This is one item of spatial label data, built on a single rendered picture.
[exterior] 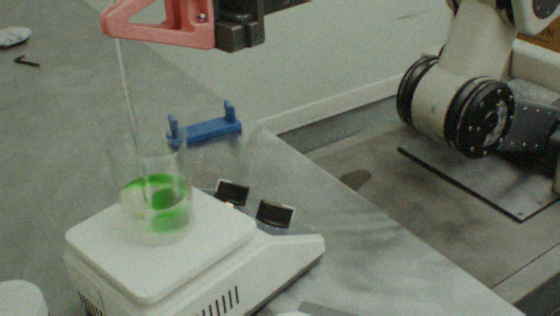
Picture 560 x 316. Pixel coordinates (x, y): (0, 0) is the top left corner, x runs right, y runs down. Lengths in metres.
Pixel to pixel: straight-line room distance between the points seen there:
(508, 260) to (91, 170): 0.81
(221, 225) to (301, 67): 1.88
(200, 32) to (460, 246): 0.89
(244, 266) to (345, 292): 0.11
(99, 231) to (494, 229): 0.94
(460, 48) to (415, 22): 1.46
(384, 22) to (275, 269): 2.11
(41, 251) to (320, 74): 1.88
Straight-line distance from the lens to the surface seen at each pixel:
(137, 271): 0.45
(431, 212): 1.30
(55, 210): 0.70
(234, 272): 0.47
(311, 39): 2.32
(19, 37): 1.33
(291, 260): 0.52
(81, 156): 0.80
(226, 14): 0.43
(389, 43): 2.60
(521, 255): 1.23
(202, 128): 0.80
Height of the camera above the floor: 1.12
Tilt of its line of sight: 31 degrees down
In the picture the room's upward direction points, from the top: 4 degrees counter-clockwise
